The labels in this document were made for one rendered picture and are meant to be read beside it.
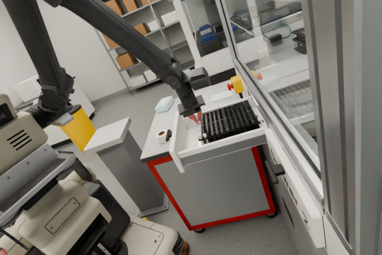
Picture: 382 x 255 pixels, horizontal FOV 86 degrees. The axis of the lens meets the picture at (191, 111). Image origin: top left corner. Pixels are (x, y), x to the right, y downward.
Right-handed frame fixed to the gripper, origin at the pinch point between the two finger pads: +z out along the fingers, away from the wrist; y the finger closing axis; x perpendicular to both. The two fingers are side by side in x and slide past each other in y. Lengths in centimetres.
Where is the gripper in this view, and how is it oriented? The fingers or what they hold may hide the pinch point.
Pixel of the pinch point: (199, 121)
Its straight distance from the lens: 82.4
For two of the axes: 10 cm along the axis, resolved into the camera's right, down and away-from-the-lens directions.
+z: 3.8, 7.5, 5.4
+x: -1.5, -5.3, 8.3
